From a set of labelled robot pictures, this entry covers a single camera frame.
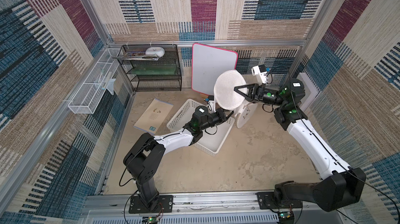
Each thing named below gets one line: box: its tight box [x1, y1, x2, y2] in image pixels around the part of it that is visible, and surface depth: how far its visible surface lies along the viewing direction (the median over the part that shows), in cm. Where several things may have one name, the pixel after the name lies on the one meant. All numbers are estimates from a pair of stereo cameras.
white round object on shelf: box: [144, 46, 166, 58], surface depth 91 cm
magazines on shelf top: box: [112, 51, 160, 61], surface depth 82 cm
